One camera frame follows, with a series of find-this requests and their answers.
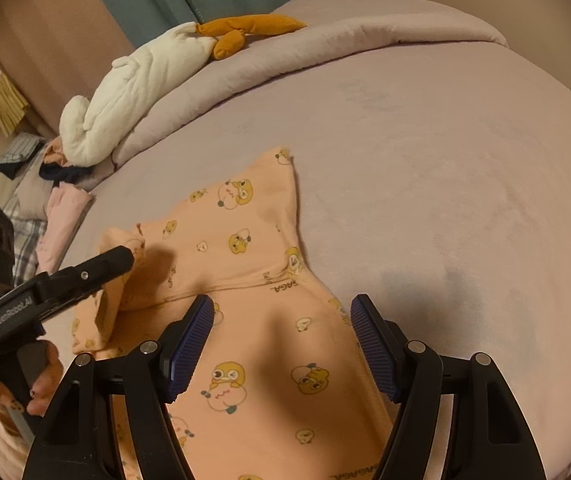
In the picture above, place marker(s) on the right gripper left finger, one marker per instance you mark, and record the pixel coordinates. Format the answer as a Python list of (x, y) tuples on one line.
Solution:
[(78, 439)]

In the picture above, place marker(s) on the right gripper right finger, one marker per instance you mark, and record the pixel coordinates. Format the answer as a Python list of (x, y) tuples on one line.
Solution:
[(489, 437)]

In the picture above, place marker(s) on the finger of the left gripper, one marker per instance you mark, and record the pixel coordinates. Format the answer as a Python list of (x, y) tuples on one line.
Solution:
[(88, 277)]

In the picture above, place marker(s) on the orange printed baby garment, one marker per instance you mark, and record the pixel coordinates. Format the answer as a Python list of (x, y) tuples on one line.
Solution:
[(281, 390)]

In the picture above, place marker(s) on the person's left hand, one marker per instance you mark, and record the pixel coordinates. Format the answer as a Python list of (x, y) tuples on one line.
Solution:
[(41, 391)]

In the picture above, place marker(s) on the folded pink ribbed garment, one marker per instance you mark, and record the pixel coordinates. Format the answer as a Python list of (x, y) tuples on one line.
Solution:
[(65, 211)]

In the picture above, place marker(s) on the grey plain pillow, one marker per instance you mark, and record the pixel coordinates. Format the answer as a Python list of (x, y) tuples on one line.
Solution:
[(33, 193)]

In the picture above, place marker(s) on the dark navy garment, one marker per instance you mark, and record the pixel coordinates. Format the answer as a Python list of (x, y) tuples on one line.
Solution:
[(68, 174)]

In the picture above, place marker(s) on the striped folded cloth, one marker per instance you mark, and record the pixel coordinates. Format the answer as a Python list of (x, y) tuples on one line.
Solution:
[(19, 152)]

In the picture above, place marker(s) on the white goose plush toy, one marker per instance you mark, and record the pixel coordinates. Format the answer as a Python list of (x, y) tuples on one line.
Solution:
[(91, 128)]

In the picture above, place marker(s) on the mauve folded duvet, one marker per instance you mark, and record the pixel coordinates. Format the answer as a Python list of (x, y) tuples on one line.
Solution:
[(334, 29)]

